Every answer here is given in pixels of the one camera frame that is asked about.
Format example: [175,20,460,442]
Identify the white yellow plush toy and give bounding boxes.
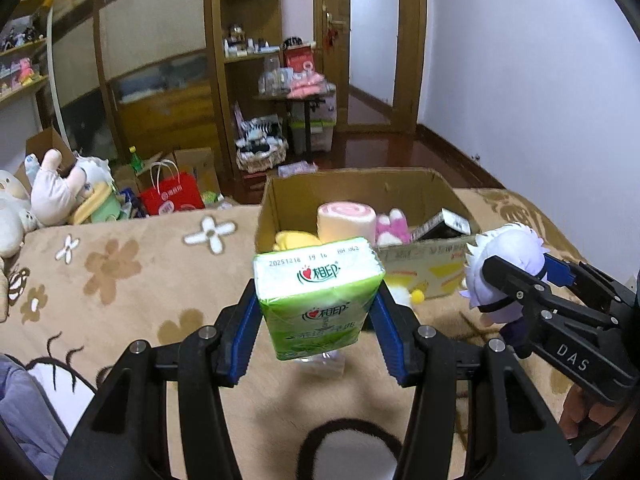
[385,272,431,307]

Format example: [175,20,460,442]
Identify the figure display shelf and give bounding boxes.
[0,0,57,127]

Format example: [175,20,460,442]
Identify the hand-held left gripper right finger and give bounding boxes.
[367,285,584,480]

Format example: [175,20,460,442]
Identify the green plush toy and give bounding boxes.
[69,182,122,226]

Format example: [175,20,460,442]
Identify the pink swiss roll plush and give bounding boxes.
[316,201,377,249]

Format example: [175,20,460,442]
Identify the person's right hand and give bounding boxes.
[559,385,624,467]

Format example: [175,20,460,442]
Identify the grey-blue cloth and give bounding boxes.
[0,354,68,478]

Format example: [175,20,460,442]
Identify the flower printed beige blanket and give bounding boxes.
[0,187,640,480]

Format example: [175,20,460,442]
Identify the green tissue pack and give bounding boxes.
[252,236,387,361]

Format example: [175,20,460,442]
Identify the pink plush keychain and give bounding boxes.
[375,208,412,247]

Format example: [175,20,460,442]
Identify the wooden wardrobe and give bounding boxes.
[50,0,222,197]

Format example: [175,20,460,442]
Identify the pink packets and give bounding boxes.
[288,74,329,99]

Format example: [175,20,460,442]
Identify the wooden corner shelf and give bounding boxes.
[202,0,292,196]

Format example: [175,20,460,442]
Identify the white-haired plush doll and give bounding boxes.
[462,222,549,359]

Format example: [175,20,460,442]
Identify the black tissue pack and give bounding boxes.
[410,208,472,241]

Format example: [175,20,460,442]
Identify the clear plastic storage box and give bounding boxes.
[288,105,337,155]

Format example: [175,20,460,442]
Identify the cream plush bear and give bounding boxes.
[0,169,39,259]

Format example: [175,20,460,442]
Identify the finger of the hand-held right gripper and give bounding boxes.
[544,254,637,319]
[481,255,620,334]

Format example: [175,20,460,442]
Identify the red paper bag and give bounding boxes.
[137,160,206,217]

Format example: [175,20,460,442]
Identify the small dark table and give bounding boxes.
[252,86,339,156]

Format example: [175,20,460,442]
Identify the white fluffy plush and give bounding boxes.
[76,156,112,187]

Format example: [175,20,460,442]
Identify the woven basket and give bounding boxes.
[234,115,291,174]

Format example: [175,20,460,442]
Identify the tall open cardboard box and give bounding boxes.
[24,127,77,172]

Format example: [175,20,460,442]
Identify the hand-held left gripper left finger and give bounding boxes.
[52,277,264,480]

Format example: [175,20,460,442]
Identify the wooden door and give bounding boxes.
[312,0,431,136]

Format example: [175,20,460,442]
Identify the red gift bag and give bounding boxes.
[282,43,317,74]

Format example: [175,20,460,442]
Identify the low cardboard box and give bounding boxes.
[171,147,221,197]

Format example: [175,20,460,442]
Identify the white pink plush rabbit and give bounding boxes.
[29,148,89,227]

